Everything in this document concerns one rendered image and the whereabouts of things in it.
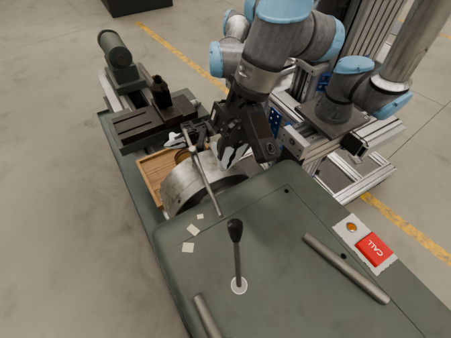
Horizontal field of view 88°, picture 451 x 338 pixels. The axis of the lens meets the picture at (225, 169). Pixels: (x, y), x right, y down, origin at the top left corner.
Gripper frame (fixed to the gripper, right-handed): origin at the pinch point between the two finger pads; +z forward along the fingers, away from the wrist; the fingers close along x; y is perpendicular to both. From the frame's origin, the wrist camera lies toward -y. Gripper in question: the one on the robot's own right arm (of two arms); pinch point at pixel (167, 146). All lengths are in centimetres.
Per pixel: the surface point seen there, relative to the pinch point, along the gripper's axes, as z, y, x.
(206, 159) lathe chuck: -8.3, -25.5, 15.9
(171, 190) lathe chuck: 5.2, -28.5, 11.1
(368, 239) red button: -33, -67, 19
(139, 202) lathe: 25, 13, -54
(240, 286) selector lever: -1, -63, 18
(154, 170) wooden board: 9.4, 5.7, -19.2
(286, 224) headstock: -18, -55, 18
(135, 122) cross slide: 9.3, 33.9, -10.8
